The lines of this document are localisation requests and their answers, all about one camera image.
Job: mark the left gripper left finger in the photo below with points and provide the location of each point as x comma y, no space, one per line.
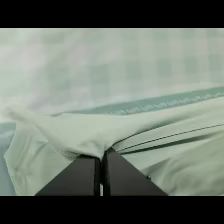
78,178

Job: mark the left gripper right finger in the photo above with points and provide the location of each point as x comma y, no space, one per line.
128,176

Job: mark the pale green T-shirt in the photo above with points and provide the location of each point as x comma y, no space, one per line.
173,150

